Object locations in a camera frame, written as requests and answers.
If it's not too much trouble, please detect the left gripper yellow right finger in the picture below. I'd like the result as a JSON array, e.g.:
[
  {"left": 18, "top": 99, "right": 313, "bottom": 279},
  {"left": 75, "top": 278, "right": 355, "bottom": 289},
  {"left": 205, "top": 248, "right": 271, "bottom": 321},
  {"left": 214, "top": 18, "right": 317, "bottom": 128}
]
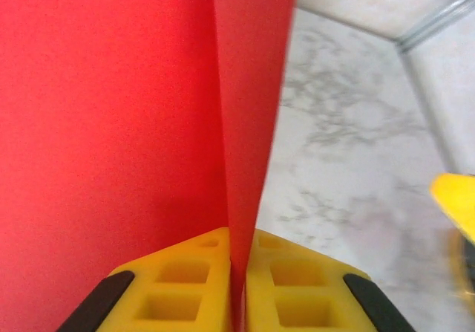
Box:
[{"left": 244, "top": 228, "right": 416, "bottom": 332}]

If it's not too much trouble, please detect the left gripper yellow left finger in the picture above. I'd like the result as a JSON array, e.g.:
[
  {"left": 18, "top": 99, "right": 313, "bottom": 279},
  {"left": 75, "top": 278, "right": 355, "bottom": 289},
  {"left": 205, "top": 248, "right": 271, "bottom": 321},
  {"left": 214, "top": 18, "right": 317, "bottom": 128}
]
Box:
[{"left": 57, "top": 227, "right": 233, "bottom": 332}]

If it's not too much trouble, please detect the red paper sheet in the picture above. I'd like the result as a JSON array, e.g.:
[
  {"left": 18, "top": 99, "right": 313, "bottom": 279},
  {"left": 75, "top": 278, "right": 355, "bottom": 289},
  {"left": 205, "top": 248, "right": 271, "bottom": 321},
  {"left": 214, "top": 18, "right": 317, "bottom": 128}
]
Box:
[{"left": 0, "top": 0, "right": 301, "bottom": 332}]

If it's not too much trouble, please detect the aluminium frame post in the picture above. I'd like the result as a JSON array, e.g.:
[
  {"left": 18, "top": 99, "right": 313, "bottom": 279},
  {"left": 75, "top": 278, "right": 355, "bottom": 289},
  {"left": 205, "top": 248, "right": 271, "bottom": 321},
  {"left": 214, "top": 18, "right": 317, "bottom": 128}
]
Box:
[{"left": 393, "top": 0, "right": 475, "bottom": 53}]

